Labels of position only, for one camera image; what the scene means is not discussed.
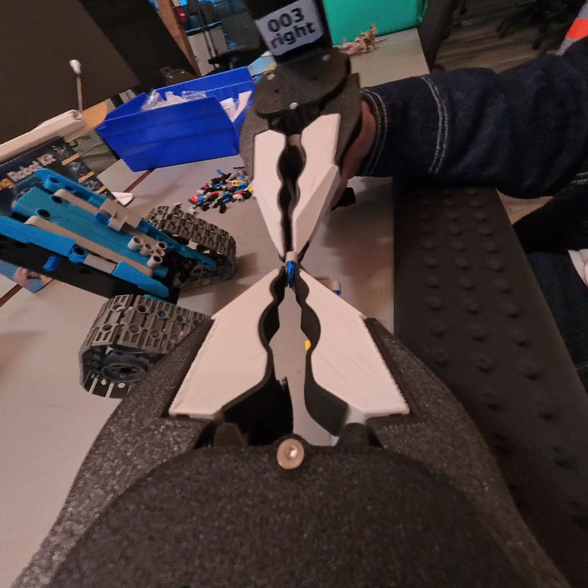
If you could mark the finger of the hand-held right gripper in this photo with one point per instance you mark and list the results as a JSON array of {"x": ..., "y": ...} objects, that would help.
[
  {"x": 266, "y": 183},
  {"x": 319, "y": 174}
]

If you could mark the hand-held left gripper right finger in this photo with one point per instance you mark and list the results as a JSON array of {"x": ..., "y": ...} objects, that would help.
[{"x": 358, "y": 367}]

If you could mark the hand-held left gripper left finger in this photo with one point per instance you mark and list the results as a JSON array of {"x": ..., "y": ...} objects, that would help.
[{"x": 225, "y": 367}]

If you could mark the grey connector with blue pin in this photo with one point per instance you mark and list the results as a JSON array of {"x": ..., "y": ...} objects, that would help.
[{"x": 291, "y": 268}]

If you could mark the blue grey tracked toy robot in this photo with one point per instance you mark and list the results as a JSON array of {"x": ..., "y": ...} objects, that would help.
[{"x": 92, "y": 239}]

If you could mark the person's right forearm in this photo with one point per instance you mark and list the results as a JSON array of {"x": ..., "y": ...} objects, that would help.
[{"x": 459, "y": 128}]

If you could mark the light grey desk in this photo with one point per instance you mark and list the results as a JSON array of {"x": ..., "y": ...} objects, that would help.
[{"x": 46, "y": 436}]

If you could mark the person's right hand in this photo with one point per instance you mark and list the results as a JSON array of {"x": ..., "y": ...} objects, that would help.
[{"x": 365, "y": 147}]

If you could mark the pile of small brick parts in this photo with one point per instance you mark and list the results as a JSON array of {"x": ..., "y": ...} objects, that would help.
[{"x": 223, "y": 190}]

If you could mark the brown toy skeleton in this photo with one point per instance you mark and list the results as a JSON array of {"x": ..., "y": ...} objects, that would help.
[{"x": 365, "y": 41}]

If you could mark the teal board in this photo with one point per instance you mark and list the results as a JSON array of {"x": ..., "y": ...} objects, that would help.
[{"x": 381, "y": 18}]

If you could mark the blue plastic bin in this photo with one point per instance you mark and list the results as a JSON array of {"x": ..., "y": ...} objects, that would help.
[{"x": 170, "y": 133}]

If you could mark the clear bags of parts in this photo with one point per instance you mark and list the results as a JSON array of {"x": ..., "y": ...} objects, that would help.
[{"x": 193, "y": 99}]

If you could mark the black dimpled mat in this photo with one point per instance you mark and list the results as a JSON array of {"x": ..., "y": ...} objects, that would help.
[{"x": 482, "y": 344}]

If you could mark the white paper sheet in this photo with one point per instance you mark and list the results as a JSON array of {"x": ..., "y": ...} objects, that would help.
[{"x": 123, "y": 198}]

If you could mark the brown cardboard sheet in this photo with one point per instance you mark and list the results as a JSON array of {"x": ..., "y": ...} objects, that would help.
[{"x": 94, "y": 115}]

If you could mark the white tipped rod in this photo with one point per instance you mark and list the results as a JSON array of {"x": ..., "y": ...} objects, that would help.
[{"x": 76, "y": 69}]

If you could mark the white bar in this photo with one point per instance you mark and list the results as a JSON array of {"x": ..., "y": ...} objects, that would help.
[{"x": 41, "y": 131}]

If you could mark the small robot kit box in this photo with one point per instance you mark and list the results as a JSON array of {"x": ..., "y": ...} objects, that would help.
[{"x": 27, "y": 174}]

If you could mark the black partition panel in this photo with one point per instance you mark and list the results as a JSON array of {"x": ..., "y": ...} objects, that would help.
[{"x": 55, "y": 55}]

